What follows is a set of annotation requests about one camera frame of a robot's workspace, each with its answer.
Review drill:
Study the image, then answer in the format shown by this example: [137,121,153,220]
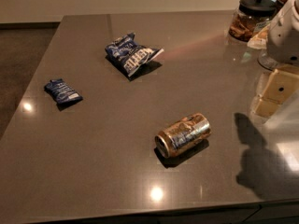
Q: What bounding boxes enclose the clear snack packet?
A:
[247,25,269,49]

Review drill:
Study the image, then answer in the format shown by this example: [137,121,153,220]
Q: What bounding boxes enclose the large blue chip bag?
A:
[105,33,164,77]

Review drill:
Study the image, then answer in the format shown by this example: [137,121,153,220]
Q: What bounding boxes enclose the small blue chip bag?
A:
[44,78,83,105]

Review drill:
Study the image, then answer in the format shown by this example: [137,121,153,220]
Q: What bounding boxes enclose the orange soda can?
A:
[155,113,211,159]

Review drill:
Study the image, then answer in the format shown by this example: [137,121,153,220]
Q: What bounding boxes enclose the glass jar with black lid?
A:
[229,0,276,42]

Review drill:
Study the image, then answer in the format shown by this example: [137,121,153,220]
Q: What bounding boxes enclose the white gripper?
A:
[253,0,299,118]

